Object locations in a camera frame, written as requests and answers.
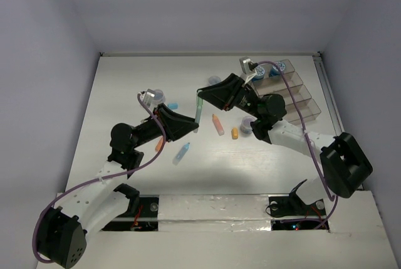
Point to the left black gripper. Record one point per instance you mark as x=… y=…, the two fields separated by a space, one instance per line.
x=163 y=122

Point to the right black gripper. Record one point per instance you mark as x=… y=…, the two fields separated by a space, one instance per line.
x=225 y=94

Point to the green highlighter pen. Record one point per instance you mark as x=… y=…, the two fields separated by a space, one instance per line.
x=199 y=107

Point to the orange highlighter pen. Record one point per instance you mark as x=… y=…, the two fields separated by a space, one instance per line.
x=217 y=125

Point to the blue ink jar front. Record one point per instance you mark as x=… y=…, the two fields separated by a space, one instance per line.
x=260 y=73

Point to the blue ink jar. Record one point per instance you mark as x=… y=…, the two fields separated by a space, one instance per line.
x=260 y=73
x=278 y=68

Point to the yellow orange marker cap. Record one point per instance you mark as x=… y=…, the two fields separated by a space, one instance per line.
x=234 y=133

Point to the blue ink jar back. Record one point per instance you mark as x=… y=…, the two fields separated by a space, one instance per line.
x=278 y=68

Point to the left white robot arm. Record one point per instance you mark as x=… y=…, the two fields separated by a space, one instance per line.
x=69 y=222

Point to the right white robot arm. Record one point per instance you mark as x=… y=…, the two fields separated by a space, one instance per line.
x=341 y=164

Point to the clear jar blue pins back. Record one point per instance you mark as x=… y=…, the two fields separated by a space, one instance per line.
x=213 y=80

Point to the light blue marker cap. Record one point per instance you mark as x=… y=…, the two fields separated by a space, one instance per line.
x=172 y=106

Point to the orange capped highlighter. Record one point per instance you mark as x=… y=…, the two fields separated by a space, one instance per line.
x=160 y=144

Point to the clear jar purple pins left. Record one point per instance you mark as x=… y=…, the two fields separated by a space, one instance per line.
x=159 y=96

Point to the clear jar purple pins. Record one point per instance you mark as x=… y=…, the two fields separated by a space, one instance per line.
x=245 y=126
x=159 y=96

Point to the blue highlighter pen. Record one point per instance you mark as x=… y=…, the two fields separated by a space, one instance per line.
x=181 y=153

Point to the clear jar purple pins right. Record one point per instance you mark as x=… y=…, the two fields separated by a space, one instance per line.
x=245 y=126

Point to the clear tiered organizer tray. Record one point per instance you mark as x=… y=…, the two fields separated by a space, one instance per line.
x=297 y=98

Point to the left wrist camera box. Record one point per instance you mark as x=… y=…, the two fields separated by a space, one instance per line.
x=146 y=98

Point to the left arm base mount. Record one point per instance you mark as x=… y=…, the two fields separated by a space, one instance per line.
x=144 y=219

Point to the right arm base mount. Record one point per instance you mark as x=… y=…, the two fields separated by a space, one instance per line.
x=290 y=213

